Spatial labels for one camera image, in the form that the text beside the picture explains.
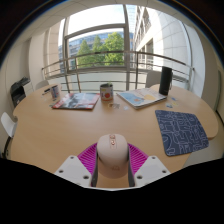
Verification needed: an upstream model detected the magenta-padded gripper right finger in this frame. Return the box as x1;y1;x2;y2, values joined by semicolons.
127;143;172;188

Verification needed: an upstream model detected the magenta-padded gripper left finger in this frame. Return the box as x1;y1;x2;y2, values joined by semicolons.
54;142;100;188

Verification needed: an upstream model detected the beige computer mouse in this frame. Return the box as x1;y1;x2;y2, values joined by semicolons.
96;133;130;179

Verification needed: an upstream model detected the navy patterned mouse pad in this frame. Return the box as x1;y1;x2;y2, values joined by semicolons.
154;109;210;157

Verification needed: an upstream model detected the red and dark magazine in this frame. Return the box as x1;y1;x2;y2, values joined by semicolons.
51;92;101;111

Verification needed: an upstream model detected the light blue illustrated book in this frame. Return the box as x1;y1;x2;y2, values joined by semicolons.
116;87;168;110

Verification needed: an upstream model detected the white printed mug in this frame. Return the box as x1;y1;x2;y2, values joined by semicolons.
49;84;61;102

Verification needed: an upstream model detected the white chair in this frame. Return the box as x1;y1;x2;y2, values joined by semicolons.
145;70;162;89
0;111;18;158

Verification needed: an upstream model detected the mug with red print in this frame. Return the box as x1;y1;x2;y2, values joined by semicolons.
99;82;114;103

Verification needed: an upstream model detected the black tall tumbler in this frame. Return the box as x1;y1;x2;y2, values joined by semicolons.
158;66;174;97

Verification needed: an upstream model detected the black printer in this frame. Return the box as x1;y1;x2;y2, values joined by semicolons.
9;77;32;108

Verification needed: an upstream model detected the metal balcony railing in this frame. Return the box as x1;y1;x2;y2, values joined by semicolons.
41;50;195;93

